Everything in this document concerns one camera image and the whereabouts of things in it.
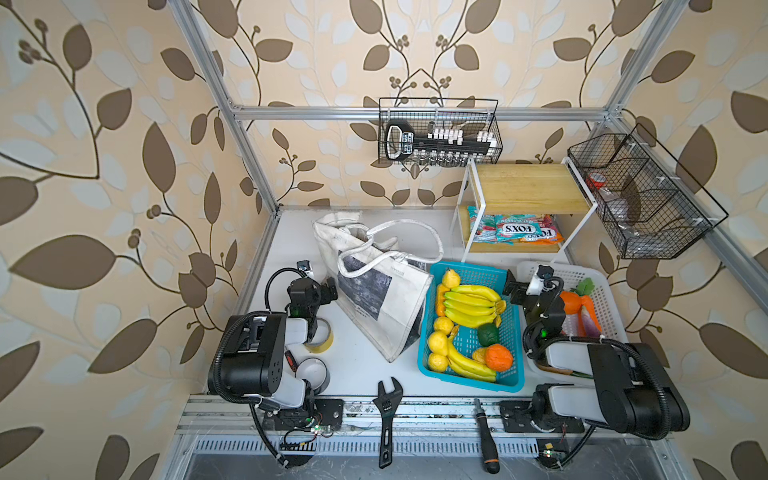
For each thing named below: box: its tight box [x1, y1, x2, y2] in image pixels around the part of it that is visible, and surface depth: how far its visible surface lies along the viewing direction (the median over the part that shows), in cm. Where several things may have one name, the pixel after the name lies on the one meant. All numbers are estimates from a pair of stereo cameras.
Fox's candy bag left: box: [467, 206, 517, 245], surface depth 90 cm
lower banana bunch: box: [446, 333, 497, 382], surface depth 79 cm
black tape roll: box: [295, 357, 331, 395], surface depth 82 cm
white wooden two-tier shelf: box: [454, 157, 599, 265], surface depth 82 cm
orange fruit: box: [486, 344, 513, 372], surface depth 76 cm
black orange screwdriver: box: [474, 398, 500, 474], surface depth 71 cm
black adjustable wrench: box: [372, 376, 404, 469], surface depth 77 cm
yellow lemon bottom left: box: [428, 353, 449, 373], surface depth 80 cm
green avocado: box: [478, 323, 500, 347], surface depth 85 cm
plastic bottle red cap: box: [586, 172, 631, 220], surface depth 80 cm
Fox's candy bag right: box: [520, 214, 565, 244], surface depth 91 cm
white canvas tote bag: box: [313, 212, 443, 363], surface depth 79 cm
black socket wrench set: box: [384, 119, 497, 166], surface depth 86 cm
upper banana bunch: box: [444, 284, 507, 328], surface depth 91 cm
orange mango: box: [436, 284, 450, 317], surface depth 93 cm
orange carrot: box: [570, 278, 603, 337], surface depth 90 cm
